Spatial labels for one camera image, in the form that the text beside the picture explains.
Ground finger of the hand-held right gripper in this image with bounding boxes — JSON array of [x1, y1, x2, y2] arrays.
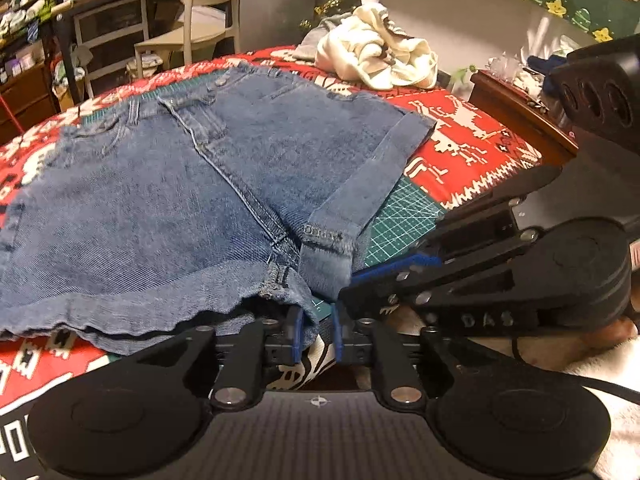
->
[[338, 234, 547, 322], [416, 164, 564, 261]]

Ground small Christmas tree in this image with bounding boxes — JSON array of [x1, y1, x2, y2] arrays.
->
[[299, 0, 361, 31]]

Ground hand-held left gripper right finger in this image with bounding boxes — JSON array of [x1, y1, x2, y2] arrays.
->
[[331, 301, 506, 408]]

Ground cream knit sweater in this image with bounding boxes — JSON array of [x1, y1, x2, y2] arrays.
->
[[315, 4, 440, 92]]

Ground red patterned blanket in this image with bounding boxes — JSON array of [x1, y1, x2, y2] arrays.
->
[[0, 45, 543, 466]]

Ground white fleece cloth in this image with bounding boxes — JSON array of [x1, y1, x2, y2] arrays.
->
[[525, 330, 640, 480]]

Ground grey crumpled garment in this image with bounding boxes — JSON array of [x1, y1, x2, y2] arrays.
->
[[292, 14, 353, 62]]

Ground white drawer unit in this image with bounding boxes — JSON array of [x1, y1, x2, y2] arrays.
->
[[74, 0, 152, 78]]

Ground wooden nightstand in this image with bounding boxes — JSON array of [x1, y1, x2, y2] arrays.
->
[[470, 69, 581, 167]]

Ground grey refrigerator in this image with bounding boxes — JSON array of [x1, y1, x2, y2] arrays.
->
[[239, 0, 321, 56]]

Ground cluttered storage shelf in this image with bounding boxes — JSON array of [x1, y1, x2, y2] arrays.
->
[[0, 0, 61, 71]]

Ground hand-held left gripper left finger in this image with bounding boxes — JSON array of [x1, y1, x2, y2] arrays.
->
[[110, 306, 306, 411]]

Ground navy fluffy cloth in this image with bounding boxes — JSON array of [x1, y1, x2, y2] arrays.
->
[[525, 51, 573, 78]]

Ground brown wooden drawer cabinet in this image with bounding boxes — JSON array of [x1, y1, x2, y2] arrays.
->
[[0, 62, 60, 145]]

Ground black cable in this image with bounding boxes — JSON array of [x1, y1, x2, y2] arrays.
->
[[509, 335, 640, 403]]

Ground blue denim shorts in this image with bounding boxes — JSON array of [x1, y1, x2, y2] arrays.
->
[[0, 60, 436, 357]]

